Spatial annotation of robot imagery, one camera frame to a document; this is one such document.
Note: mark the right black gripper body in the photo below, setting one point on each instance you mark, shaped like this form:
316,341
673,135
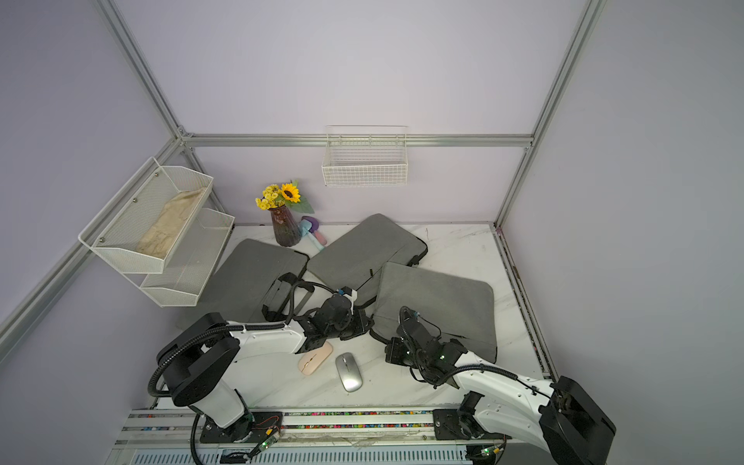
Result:
401,354

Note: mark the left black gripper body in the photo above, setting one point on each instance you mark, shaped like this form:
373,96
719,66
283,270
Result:
352,326

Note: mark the grey laptop bag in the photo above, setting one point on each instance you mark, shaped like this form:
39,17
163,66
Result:
253,285
356,259
460,307

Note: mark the silver computer mouse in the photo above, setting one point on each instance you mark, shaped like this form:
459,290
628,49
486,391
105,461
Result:
349,372

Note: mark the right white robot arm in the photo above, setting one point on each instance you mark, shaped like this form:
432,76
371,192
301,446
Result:
558,417

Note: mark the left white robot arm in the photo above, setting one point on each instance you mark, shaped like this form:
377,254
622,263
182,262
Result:
191,369

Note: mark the pink computer mouse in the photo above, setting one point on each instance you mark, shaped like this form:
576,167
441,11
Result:
311,361

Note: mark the purple toy shovel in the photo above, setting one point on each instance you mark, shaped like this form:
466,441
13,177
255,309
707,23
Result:
316,228

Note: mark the light blue toy shovel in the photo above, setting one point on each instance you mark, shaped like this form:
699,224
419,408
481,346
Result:
306,231

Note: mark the dark glass vase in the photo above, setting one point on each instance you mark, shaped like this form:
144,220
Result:
286,230

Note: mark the yellow artificial sunflowers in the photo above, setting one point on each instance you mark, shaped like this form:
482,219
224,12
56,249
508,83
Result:
284,195

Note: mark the beige cloth in shelf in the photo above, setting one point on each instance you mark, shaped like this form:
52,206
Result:
160,238

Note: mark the white two-tier mesh shelf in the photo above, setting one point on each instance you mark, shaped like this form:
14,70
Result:
114,233

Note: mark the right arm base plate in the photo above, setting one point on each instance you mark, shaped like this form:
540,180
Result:
448,427

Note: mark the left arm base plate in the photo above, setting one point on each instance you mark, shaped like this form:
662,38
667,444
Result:
252,428

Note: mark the white wire wall basket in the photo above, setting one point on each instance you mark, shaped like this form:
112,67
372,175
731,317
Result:
365,156

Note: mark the aluminium frame rails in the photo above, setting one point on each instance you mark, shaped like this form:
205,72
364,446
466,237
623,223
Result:
83,121

